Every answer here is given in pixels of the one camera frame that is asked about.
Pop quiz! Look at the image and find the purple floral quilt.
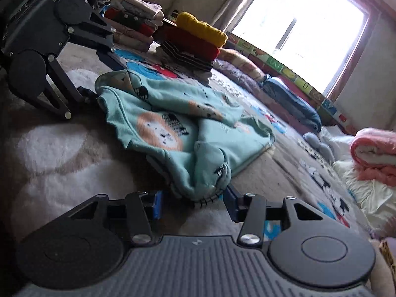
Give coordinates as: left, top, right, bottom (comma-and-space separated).
213, 59, 267, 95

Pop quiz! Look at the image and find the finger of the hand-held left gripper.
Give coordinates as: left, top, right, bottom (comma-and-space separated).
66, 8, 128, 70
29, 54, 99, 121

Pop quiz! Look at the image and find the floral pillow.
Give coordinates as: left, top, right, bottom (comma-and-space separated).
217, 48, 267, 81

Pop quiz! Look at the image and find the yellow fringed cloth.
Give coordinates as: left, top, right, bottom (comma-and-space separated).
379, 238, 396, 273

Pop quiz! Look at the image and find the window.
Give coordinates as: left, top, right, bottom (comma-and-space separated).
230, 0, 372, 99

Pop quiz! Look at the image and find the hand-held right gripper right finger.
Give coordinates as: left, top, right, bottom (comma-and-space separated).
223, 186, 325, 245

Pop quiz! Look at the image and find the yellow folded sweater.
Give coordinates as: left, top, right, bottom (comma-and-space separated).
176, 12, 228, 48

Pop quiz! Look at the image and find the beige curtain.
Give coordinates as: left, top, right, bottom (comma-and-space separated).
212, 0, 273, 31

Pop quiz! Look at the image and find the stack of folded clothes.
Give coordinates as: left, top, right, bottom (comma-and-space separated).
103, 0, 164, 53

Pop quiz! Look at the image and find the teal printed garment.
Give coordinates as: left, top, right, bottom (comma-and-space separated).
94, 70, 276, 208

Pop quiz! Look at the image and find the dark striped folded garment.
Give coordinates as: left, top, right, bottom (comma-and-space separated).
159, 40, 214, 84

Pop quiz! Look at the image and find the light blue plush item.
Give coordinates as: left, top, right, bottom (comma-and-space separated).
303, 131, 336, 163

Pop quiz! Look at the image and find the colourful foam mat border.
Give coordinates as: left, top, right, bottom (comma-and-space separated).
226, 32, 361, 135

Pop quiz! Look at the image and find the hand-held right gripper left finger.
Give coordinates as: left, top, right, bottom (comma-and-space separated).
63, 191, 163, 245

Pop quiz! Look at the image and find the pink folded blanket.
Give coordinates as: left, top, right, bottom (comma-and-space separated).
350, 127, 396, 186

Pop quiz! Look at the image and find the red folded sweater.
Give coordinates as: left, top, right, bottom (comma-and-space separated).
156, 26, 221, 62

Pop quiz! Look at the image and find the blue folded quilt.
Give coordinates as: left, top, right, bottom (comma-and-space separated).
262, 76, 322, 133

